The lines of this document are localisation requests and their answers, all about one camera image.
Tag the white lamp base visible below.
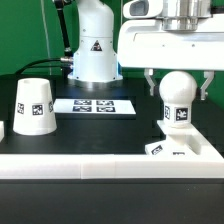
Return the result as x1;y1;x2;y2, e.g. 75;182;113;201
145;120;201;158

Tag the white lamp shade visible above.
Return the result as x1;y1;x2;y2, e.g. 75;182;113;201
13;78;57;136

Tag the white marker sheet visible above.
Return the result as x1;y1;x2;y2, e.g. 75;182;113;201
54;99;136;115

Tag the white lamp bulb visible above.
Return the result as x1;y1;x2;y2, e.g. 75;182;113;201
159;71;197;128

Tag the white L-shaped fence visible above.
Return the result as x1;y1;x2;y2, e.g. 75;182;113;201
0;130;224;179

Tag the black cable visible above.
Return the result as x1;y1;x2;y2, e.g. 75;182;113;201
14;56;74;76

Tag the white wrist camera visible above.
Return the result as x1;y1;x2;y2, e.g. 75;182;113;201
123;0;163;19

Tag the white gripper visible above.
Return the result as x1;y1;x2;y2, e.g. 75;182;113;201
118;18;224;100

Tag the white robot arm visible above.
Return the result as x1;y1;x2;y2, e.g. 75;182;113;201
69;0;224;98

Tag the black corrugated hose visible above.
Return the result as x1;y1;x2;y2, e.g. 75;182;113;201
51;0;74;57

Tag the white block at left edge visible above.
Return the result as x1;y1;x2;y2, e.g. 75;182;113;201
0;121;4;142

